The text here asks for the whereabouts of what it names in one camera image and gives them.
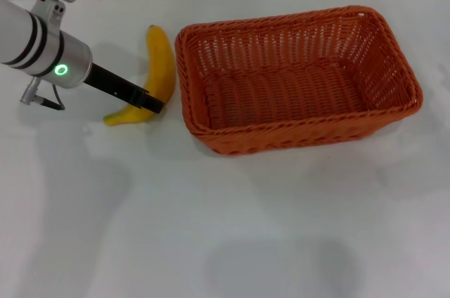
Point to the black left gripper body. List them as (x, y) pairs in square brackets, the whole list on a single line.
[(112, 83)]

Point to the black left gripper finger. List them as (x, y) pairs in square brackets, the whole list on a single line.
[(152, 104)]

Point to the yellow banana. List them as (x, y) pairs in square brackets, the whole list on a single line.
[(161, 62)]

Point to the orange woven basket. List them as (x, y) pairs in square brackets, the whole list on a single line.
[(288, 101)]

